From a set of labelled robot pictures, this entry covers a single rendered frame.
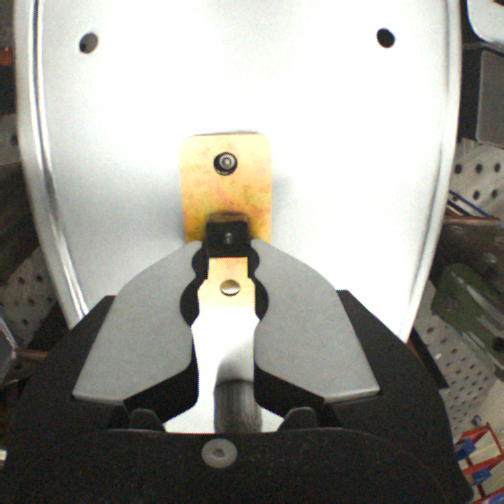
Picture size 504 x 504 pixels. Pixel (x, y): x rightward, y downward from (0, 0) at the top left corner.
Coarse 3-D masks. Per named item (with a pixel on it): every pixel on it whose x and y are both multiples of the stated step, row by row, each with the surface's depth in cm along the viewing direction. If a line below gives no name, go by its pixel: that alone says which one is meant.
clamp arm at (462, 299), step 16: (448, 272) 18; (464, 272) 18; (448, 288) 18; (464, 288) 17; (480, 288) 16; (432, 304) 20; (448, 304) 18; (464, 304) 17; (480, 304) 16; (496, 304) 15; (448, 320) 18; (464, 320) 17; (480, 320) 16; (496, 320) 14; (464, 336) 17; (480, 336) 16; (496, 336) 15; (480, 352) 15; (496, 352) 14; (496, 368) 14
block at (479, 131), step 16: (464, 64) 14; (480, 64) 13; (496, 64) 13; (464, 80) 15; (480, 80) 13; (496, 80) 13; (464, 96) 15; (480, 96) 14; (496, 96) 14; (464, 112) 16; (480, 112) 14; (496, 112) 14; (464, 128) 16; (480, 128) 15; (496, 128) 15; (496, 144) 15
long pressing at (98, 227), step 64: (64, 0) 9; (128, 0) 10; (192, 0) 10; (256, 0) 10; (320, 0) 10; (384, 0) 10; (448, 0) 10; (64, 64) 11; (128, 64) 11; (192, 64) 12; (256, 64) 12; (320, 64) 12; (384, 64) 12; (448, 64) 12; (64, 128) 12; (128, 128) 13; (192, 128) 13; (256, 128) 13; (320, 128) 13; (384, 128) 13; (448, 128) 13; (64, 192) 14; (128, 192) 14; (320, 192) 14; (384, 192) 15; (448, 192) 15; (64, 256) 15; (128, 256) 16; (320, 256) 16; (384, 256) 16; (256, 320) 18; (384, 320) 18
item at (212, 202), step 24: (192, 144) 12; (216, 144) 12; (240, 144) 12; (264, 144) 13; (192, 168) 13; (240, 168) 13; (264, 168) 13; (192, 192) 13; (216, 192) 13; (240, 192) 13; (264, 192) 13; (192, 216) 14; (216, 216) 14; (240, 216) 14; (264, 216) 14; (192, 240) 14; (216, 240) 13; (240, 240) 13; (264, 240) 15; (216, 264) 15; (240, 264) 15; (216, 288) 16; (240, 288) 16
